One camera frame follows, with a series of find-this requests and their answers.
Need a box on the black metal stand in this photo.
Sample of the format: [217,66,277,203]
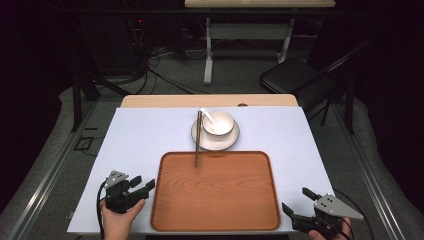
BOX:
[70,63,132,133]

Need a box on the black folding chair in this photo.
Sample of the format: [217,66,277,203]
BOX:
[258,39,372,128]

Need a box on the white round plate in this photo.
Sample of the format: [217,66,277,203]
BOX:
[190,114,241,152]

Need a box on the black floor outlet frame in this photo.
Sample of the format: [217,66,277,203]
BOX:
[73,135,95,152]

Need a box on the person's right hand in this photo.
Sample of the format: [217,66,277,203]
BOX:
[307,217,353,240]

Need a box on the dark brown chopstick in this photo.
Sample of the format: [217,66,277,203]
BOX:
[194,110,201,168]
[195,110,204,167]

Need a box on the person's left hand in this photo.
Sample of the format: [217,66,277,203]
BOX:
[99,198,146,240]

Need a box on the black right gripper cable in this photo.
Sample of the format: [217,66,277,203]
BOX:
[333,187,375,240]

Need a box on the brown wooden tray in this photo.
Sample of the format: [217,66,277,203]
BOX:
[149,150,282,233]

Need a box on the metal floor rail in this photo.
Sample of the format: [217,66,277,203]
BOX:
[5,99,99,240]
[331,102,407,240]

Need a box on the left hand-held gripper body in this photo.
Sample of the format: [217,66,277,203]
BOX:
[103,170,150,215]

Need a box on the bundle of floor cables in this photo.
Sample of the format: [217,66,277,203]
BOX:
[128,19,209,96]

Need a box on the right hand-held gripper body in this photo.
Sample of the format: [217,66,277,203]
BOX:
[291,192,365,237]

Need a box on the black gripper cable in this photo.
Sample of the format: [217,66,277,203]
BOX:
[333,187,375,240]
[96,179,108,240]

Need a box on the white-framed desk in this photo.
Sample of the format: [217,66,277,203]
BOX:
[184,0,337,86]

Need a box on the white bowl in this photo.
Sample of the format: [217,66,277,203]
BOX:
[201,110,236,137]

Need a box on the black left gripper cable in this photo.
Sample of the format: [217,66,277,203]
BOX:
[96,179,108,240]

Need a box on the white ceramic spoon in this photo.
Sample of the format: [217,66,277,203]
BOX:
[198,106,222,132]

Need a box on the white table mat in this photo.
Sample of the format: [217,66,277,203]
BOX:
[66,106,336,235]

